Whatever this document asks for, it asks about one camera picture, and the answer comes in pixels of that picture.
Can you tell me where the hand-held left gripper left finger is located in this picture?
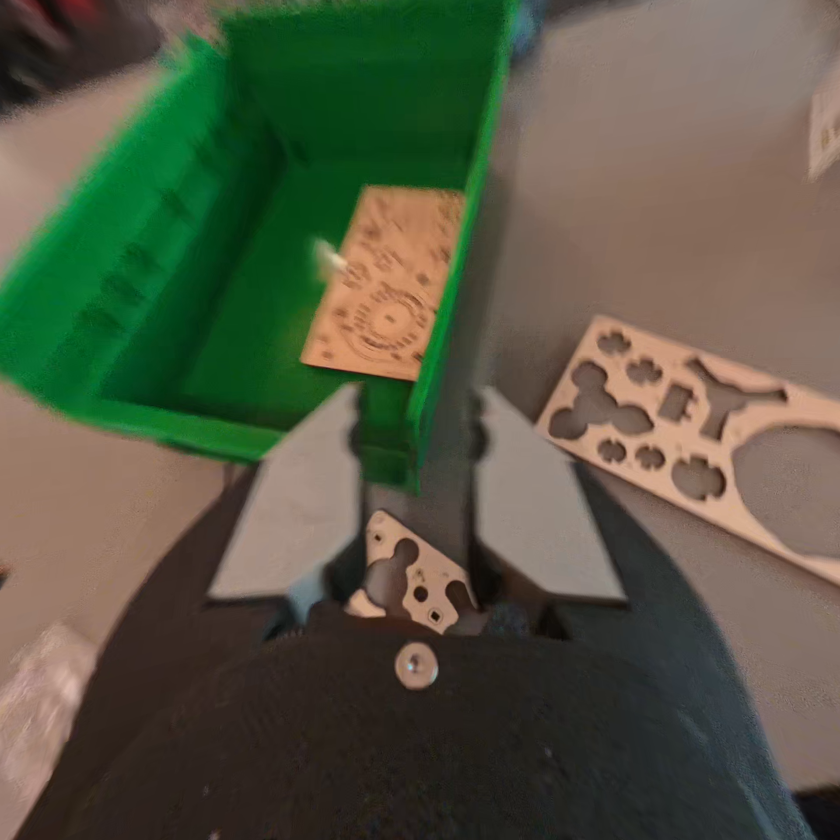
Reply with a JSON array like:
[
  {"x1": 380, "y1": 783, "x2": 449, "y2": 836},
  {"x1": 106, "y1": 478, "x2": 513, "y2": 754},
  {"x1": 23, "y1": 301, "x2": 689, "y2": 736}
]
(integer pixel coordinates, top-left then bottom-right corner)
[{"x1": 207, "y1": 385, "x2": 368, "y2": 618}]

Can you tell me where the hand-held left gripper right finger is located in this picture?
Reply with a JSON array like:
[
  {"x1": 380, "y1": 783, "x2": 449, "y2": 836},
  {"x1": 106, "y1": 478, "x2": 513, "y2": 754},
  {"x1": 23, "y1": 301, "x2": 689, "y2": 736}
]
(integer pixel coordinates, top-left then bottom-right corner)
[{"x1": 466, "y1": 386, "x2": 627, "y2": 603}]

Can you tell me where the green plastic bin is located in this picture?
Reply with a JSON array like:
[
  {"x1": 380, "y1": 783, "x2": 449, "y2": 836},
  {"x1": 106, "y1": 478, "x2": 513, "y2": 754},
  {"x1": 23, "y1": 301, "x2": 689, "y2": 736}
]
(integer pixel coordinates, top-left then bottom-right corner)
[{"x1": 0, "y1": 0, "x2": 521, "y2": 497}]

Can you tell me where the uncut wooden model parts sheet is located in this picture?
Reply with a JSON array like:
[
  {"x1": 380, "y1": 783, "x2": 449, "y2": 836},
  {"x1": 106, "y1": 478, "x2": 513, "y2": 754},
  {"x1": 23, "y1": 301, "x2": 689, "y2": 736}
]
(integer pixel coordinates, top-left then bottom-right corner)
[{"x1": 301, "y1": 185, "x2": 467, "y2": 383}]

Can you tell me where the wooden sheet with clover holes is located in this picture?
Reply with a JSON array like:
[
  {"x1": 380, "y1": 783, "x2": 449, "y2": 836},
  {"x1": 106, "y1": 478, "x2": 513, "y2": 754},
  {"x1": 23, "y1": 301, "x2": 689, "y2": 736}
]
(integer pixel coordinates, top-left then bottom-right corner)
[{"x1": 344, "y1": 511, "x2": 480, "y2": 636}]

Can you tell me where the wooden sheet with round hole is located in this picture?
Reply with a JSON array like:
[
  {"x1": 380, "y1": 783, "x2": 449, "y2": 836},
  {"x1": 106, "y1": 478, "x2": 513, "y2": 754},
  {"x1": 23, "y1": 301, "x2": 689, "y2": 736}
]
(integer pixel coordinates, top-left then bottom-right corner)
[{"x1": 535, "y1": 314, "x2": 840, "y2": 586}]

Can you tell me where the small white scrap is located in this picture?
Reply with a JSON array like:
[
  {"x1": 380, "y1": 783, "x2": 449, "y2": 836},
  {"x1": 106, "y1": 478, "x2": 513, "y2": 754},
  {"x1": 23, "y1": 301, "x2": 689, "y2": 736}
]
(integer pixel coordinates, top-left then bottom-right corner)
[{"x1": 312, "y1": 236, "x2": 350, "y2": 278}]

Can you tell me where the clear plastic bag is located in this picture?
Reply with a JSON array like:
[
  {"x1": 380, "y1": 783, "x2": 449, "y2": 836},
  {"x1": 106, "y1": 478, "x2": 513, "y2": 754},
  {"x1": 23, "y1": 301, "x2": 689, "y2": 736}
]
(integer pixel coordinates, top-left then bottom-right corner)
[{"x1": 0, "y1": 622, "x2": 98, "y2": 831}]

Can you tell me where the printed instruction sheet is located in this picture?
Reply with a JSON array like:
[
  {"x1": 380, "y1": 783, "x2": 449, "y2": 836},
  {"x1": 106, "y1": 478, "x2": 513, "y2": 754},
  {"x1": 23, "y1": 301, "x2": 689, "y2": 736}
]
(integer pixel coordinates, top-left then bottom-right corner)
[{"x1": 806, "y1": 84, "x2": 840, "y2": 183}]

